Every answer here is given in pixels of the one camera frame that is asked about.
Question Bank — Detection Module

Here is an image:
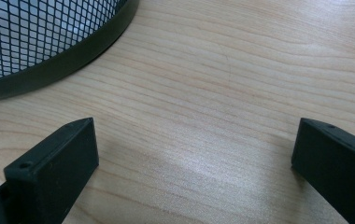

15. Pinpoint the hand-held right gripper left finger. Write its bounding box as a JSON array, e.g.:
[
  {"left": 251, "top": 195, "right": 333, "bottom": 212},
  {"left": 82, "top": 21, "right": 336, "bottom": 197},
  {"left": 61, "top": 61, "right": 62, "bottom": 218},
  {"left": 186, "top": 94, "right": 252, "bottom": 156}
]
[{"left": 0, "top": 117, "right": 100, "bottom": 224}]

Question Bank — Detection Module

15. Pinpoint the black mesh basket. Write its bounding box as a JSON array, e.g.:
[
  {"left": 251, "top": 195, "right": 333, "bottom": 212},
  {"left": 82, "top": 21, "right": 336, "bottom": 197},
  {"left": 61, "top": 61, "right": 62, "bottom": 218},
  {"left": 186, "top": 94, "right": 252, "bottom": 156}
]
[{"left": 0, "top": 0, "right": 140, "bottom": 104}]

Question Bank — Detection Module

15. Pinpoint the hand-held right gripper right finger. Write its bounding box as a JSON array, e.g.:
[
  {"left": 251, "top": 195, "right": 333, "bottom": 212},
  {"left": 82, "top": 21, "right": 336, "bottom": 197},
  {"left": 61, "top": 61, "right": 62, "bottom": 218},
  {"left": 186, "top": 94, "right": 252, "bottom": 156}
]
[{"left": 291, "top": 118, "right": 355, "bottom": 224}]

